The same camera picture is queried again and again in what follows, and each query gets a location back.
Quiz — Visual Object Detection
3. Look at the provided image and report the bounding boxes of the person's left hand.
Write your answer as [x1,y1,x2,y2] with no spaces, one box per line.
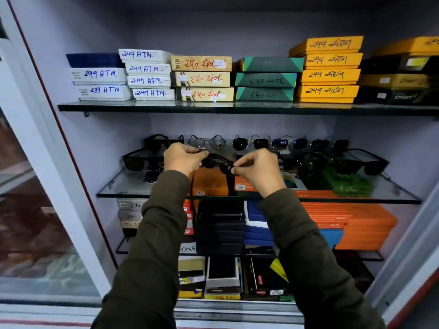
[163,143,209,178]

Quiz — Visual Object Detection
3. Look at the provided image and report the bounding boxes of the person's right hand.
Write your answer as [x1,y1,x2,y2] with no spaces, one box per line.
[230,148,287,199]

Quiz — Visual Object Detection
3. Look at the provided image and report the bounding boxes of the black slim sunglasses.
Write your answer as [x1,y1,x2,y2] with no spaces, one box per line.
[201,152,238,175]

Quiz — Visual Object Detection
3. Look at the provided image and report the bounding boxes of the person's right forearm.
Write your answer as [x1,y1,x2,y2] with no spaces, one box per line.
[260,188,387,329]

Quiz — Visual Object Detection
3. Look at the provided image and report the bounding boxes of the person's left forearm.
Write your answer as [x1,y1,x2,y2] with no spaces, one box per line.
[91,170,191,329]

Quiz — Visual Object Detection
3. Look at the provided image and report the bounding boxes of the orange and white box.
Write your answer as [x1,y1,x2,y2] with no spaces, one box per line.
[235,175,258,193]

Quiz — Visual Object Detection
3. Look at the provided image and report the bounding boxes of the orange textured box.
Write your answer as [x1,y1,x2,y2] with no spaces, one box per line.
[192,167,229,198]

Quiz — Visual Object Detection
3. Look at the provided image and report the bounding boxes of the clear-lens aviator glasses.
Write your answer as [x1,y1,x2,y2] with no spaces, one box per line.
[187,134,226,152]

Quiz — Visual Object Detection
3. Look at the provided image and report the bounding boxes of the dark-lens aviator sunglasses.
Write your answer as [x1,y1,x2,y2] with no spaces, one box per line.
[232,135,270,152]

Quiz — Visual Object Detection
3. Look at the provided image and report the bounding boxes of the small round mirrored sunglasses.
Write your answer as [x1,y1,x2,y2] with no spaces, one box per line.
[144,169,164,184]

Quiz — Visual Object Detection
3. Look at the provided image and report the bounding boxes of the red-orange box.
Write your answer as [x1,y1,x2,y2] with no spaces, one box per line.
[183,199,195,236]

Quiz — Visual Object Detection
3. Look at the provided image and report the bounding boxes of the white and teal box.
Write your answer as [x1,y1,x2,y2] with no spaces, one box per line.
[281,172,308,191]

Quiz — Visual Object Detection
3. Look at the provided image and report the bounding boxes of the stack of black cases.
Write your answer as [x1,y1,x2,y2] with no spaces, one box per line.
[196,198,246,256]

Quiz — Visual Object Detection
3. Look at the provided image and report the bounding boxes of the dark glass shelf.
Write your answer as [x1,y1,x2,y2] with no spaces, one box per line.
[58,101,439,117]

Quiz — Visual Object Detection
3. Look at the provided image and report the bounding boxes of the stack of blue boxes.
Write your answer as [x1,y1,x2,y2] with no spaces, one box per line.
[243,201,344,250]

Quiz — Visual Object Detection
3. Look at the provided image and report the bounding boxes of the blue-lens aviator sunglasses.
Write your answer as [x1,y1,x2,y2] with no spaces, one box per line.
[270,135,308,152]

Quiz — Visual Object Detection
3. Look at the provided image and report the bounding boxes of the black square sunglasses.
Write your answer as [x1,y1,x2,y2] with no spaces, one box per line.
[122,149,165,172]

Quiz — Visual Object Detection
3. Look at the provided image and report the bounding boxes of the tan patterned box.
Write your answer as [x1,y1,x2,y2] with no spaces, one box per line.
[170,71,232,88]
[170,55,233,72]
[176,87,235,102]

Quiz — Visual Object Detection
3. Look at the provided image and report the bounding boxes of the black glossy sunglasses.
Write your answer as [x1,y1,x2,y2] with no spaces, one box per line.
[278,152,330,174]

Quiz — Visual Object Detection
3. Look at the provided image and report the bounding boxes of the clear glass shelf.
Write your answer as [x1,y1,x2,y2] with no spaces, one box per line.
[96,150,422,205]

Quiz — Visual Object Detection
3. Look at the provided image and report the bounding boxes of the green box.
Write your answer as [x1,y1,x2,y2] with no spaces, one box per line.
[237,57,305,73]
[236,87,295,102]
[235,72,297,88]

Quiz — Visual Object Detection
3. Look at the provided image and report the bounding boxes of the white handwritten box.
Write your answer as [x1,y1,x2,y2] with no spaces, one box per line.
[127,75,172,88]
[132,88,176,101]
[124,62,172,75]
[118,48,174,64]

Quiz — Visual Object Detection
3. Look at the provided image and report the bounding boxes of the black round-lens sunglasses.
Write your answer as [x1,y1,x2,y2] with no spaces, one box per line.
[310,138,350,154]

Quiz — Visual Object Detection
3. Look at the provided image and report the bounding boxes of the stack of grey boxes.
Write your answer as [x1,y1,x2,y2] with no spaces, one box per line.
[117,198,149,237]

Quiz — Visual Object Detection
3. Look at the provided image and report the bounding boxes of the white and black box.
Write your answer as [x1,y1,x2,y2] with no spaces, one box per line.
[205,256,241,288]

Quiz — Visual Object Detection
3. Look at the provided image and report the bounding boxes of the yellow tag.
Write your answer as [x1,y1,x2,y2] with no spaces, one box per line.
[270,258,289,283]

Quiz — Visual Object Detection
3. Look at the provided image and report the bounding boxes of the green glasses case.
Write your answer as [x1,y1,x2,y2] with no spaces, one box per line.
[322,167,375,198]

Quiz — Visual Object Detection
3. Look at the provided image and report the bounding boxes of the stack of yellow boxes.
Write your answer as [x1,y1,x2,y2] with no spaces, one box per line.
[178,255,206,299]

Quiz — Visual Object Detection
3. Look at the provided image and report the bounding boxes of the black box with red label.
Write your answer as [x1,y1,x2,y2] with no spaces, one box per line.
[243,256,289,298]

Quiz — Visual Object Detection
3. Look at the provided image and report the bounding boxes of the orange-yellow handwritten box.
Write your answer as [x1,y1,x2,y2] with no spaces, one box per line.
[299,68,361,86]
[303,53,363,70]
[289,35,364,58]
[296,85,360,104]

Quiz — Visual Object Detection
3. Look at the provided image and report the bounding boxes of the white box with black label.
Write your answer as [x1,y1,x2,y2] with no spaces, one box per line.
[75,84,133,102]
[70,67,128,85]

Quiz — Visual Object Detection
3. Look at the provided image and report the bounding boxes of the yellow flat box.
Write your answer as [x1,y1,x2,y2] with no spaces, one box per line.
[204,287,243,301]

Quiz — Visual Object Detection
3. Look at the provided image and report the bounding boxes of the large black wayfarer sunglasses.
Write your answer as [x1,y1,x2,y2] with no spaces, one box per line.
[333,149,390,176]

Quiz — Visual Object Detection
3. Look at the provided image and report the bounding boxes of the stack of orange boxes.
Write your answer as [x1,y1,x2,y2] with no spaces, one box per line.
[296,190,399,251]

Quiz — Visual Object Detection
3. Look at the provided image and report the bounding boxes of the dark blue box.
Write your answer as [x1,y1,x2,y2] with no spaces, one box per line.
[66,53,125,69]

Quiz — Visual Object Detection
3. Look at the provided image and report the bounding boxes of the black box with white sticker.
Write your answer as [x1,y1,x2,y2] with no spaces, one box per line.
[356,86,439,105]

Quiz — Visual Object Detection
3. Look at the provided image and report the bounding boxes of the white sliding glass door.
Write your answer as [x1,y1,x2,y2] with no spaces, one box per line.
[0,0,118,305]

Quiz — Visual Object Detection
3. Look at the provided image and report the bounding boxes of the yellow box with white sticker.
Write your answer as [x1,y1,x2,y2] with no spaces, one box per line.
[357,73,431,90]

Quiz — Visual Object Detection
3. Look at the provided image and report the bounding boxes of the yellow box with dark print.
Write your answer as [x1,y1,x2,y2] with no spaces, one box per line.
[372,36,439,57]

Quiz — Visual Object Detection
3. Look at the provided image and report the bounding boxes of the black thick-frame sunglasses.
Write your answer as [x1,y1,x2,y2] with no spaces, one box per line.
[144,134,184,152]

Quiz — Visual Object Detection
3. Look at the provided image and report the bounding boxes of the metal cabinet bottom rail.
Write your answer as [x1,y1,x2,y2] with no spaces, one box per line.
[0,299,305,329]

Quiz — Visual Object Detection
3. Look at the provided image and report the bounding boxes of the white cabinet side frame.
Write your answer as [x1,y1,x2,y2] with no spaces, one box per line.
[364,181,439,326]

